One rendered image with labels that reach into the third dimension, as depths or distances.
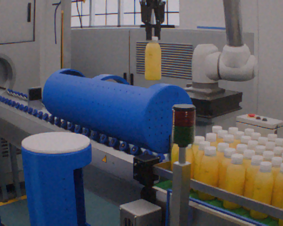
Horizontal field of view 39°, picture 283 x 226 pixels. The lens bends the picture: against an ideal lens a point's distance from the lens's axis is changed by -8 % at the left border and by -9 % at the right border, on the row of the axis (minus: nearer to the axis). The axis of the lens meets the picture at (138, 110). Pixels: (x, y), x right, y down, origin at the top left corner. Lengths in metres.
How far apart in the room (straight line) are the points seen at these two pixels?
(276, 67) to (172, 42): 1.37
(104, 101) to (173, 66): 1.92
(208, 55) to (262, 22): 2.34
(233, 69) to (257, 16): 2.41
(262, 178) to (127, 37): 2.99
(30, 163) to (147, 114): 0.49
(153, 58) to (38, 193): 0.71
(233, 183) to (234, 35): 1.11
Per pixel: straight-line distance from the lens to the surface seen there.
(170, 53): 3.72
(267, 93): 4.64
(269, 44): 4.59
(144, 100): 1.66
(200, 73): 2.36
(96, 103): 1.89
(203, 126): 2.32
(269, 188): 1.27
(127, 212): 1.46
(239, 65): 2.28
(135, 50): 4.00
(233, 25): 2.25
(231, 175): 1.32
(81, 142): 1.62
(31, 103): 2.79
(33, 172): 1.58
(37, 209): 1.64
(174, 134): 1.14
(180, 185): 1.18
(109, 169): 1.88
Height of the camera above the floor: 1.47
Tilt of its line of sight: 12 degrees down
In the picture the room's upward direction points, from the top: straight up
